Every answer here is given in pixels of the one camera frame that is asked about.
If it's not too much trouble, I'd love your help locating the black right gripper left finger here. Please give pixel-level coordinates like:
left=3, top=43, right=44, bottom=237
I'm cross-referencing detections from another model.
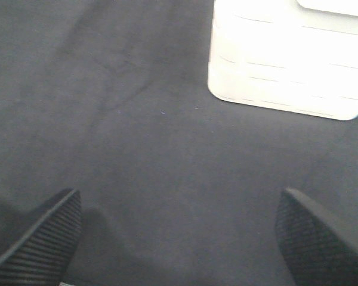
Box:
left=0, top=188, right=82, bottom=285

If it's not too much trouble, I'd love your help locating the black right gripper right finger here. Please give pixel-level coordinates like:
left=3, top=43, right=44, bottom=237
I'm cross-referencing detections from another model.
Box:
left=274, top=188, right=358, bottom=285

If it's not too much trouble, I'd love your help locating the black table cloth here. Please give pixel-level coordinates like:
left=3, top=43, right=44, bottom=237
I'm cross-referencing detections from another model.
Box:
left=0, top=1, right=358, bottom=285

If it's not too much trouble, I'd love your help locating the white slotted storage basket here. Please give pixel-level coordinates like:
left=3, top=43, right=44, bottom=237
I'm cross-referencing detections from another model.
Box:
left=208, top=0, right=358, bottom=120

